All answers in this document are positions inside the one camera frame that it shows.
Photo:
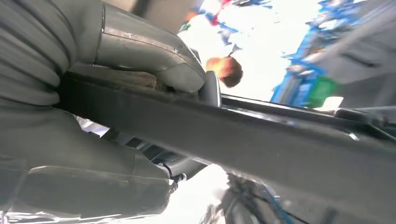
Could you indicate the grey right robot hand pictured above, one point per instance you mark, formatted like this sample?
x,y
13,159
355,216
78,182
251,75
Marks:
x,y
92,173

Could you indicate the seated person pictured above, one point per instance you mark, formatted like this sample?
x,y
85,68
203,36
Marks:
x,y
227,71

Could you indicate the blue crate rack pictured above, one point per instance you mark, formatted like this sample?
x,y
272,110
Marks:
x,y
297,83

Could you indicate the green plastic crate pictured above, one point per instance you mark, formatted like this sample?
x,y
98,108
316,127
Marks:
x,y
321,91

